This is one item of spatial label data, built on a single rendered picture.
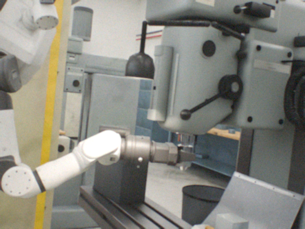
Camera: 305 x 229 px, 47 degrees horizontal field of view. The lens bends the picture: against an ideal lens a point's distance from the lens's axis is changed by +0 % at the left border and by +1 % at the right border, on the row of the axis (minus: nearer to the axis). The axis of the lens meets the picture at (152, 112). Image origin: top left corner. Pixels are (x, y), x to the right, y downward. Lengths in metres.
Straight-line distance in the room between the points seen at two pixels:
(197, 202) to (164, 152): 1.95
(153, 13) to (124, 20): 9.91
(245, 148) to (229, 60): 0.48
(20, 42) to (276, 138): 0.89
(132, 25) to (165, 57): 10.11
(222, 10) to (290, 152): 0.55
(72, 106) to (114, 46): 2.42
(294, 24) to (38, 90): 1.89
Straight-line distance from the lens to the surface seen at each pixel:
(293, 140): 1.26
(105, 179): 1.46
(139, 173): 1.39
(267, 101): 1.10
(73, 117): 9.45
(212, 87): 0.99
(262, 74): 1.08
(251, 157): 1.39
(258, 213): 1.31
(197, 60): 0.96
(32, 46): 1.09
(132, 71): 0.83
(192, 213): 3.00
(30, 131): 2.66
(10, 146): 0.98
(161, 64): 0.98
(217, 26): 0.82
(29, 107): 2.63
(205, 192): 3.37
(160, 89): 0.98
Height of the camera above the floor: 1.41
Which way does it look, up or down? 3 degrees down
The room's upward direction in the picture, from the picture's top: 6 degrees clockwise
